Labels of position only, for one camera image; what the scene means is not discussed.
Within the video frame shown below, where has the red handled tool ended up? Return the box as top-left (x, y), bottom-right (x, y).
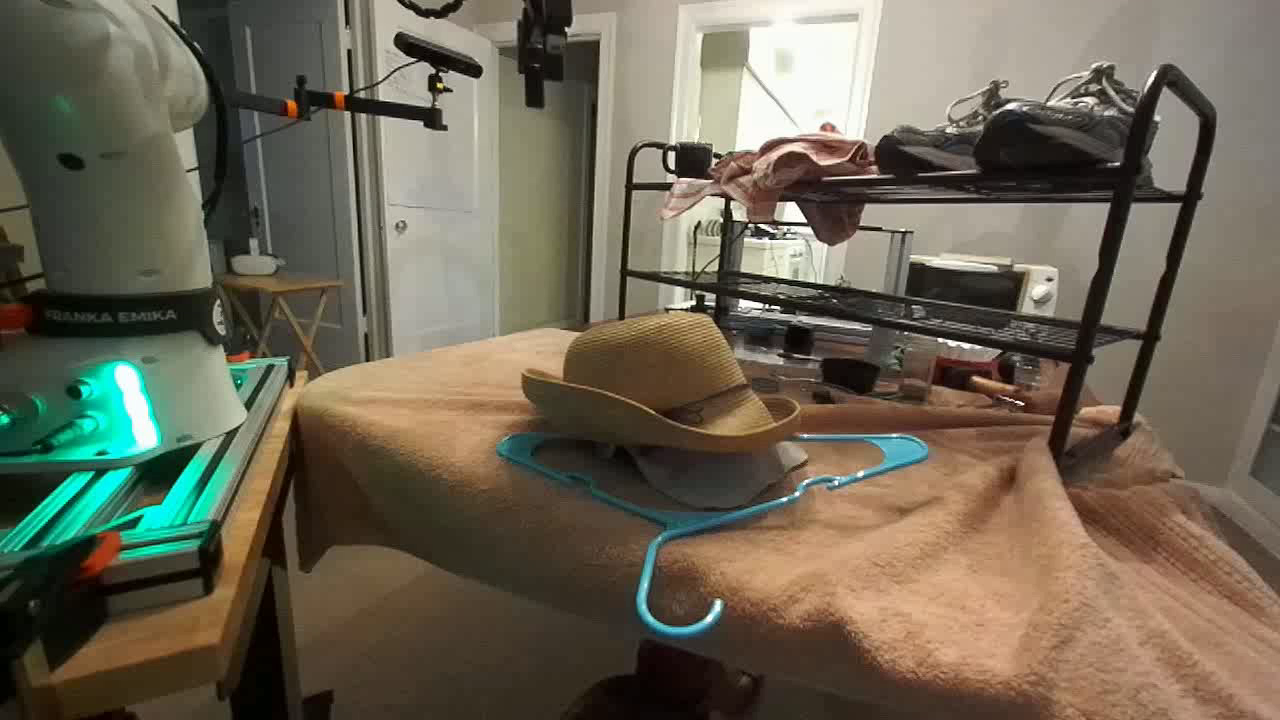
top-left (931, 347), bottom-right (1038, 417)

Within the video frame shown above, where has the white bowl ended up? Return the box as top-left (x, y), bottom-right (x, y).
top-left (226, 235), bottom-right (286, 278)

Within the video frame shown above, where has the black cup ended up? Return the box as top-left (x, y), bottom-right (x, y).
top-left (659, 139), bottom-right (721, 180)

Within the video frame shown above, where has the small black bowl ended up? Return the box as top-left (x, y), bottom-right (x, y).
top-left (814, 352), bottom-right (883, 401)

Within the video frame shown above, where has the black bar camera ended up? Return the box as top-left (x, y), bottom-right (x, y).
top-left (392, 26), bottom-right (487, 85)

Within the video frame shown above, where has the large brown towel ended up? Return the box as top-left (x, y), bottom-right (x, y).
top-left (290, 318), bottom-right (1280, 720)

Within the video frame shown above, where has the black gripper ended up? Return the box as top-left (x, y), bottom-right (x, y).
top-left (517, 0), bottom-right (574, 113)

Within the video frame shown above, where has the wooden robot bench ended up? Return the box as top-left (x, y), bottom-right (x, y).
top-left (21, 381), bottom-right (312, 720)

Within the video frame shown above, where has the aluminium rail base frame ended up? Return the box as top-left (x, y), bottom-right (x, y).
top-left (0, 352), bottom-right (295, 618)

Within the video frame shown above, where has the black gray sneaker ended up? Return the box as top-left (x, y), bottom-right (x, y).
top-left (940, 55), bottom-right (1147, 128)
top-left (971, 91), bottom-right (1160, 175)

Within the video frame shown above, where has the gray cap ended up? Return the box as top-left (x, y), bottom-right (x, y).
top-left (556, 437), bottom-right (814, 516)

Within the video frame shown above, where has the black metal shelf rack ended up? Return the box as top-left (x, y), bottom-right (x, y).
top-left (617, 58), bottom-right (1221, 465)

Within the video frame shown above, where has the tan straw hat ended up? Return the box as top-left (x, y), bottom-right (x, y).
top-left (517, 309), bottom-right (803, 454)

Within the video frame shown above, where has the small wooden folding table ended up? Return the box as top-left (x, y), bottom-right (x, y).
top-left (211, 267), bottom-right (346, 384)

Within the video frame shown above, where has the dark brown stool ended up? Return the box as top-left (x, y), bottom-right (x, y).
top-left (562, 636), bottom-right (769, 720)

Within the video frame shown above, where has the blue plastic clothes hanger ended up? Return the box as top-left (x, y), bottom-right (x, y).
top-left (496, 427), bottom-right (936, 645)

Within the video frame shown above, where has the white toaster oven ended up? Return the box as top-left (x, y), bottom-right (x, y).
top-left (900, 251), bottom-right (1063, 324)

